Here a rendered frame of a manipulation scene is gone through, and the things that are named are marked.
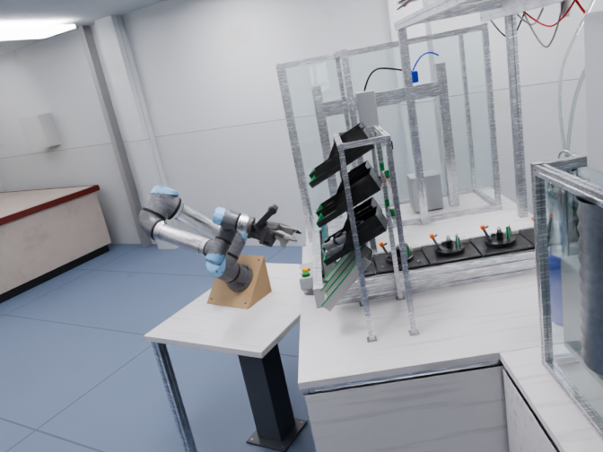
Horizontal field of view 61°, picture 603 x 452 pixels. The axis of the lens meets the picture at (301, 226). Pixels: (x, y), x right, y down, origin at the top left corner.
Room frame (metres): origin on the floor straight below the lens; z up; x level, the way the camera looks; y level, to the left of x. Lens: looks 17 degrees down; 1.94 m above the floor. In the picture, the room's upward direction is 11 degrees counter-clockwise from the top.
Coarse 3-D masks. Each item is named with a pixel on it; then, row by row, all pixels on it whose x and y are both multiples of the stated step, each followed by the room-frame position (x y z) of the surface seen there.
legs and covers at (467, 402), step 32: (352, 384) 1.65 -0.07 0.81; (384, 384) 1.63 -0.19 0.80; (416, 384) 1.62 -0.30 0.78; (448, 384) 1.61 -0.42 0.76; (480, 384) 1.61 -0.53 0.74; (320, 416) 1.65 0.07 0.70; (352, 416) 1.64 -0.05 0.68; (384, 416) 1.63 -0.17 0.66; (416, 416) 1.62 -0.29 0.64; (448, 416) 1.62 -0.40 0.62; (480, 416) 1.61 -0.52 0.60; (320, 448) 1.65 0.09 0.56; (352, 448) 1.64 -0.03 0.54; (384, 448) 1.63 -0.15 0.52; (416, 448) 1.62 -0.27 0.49; (448, 448) 1.62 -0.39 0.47; (480, 448) 1.61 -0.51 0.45
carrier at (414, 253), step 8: (408, 248) 2.34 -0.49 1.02; (416, 248) 2.43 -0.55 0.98; (376, 256) 2.45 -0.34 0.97; (384, 256) 2.43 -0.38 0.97; (400, 256) 2.34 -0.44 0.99; (408, 256) 2.32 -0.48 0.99; (416, 256) 2.35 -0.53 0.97; (424, 256) 2.33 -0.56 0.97; (376, 264) 2.36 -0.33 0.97; (384, 264) 2.34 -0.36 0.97; (392, 264) 2.31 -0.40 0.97; (400, 264) 2.29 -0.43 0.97; (408, 264) 2.28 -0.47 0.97; (416, 264) 2.26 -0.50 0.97; (424, 264) 2.24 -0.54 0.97; (384, 272) 2.25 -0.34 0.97; (392, 272) 2.25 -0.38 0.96
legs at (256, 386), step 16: (160, 352) 2.28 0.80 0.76; (272, 352) 2.49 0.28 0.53; (160, 368) 2.30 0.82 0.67; (256, 368) 2.43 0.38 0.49; (272, 368) 2.46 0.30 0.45; (176, 384) 2.31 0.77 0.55; (256, 384) 2.45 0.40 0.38; (272, 384) 2.44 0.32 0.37; (176, 400) 2.29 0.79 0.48; (256, 400) 2.46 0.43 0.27; (272, 400) 2.41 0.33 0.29; (288, 400) 2.52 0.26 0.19; (176, 416) 2.29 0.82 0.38; (256, 416) 2.48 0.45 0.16; (272, 416) 2.42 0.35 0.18; (288, 416) 2.50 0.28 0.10; (256, 432) 2.53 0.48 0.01; (272, 432) 2.43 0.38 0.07; (288, 432) 2.47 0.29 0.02; (192, 448) 2.30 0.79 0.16; (272, 448) 2.38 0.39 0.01
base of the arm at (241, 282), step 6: (240, 264) 2.50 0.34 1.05; (240, 270) 2.45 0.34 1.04; (246, 270) 2.47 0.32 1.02; (240, 276) 2.43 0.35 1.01; (246, 276) 2.45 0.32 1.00; (252, 276) 2.48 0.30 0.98; (228, 282) 2.43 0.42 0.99; (234, 282) 2.43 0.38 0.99; (240, 282) 2.44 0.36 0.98; (246, 282) 2.44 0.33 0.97; (234, 288) 2.44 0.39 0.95; (240, 288) 2.44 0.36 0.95; (246, 288) 2.45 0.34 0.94
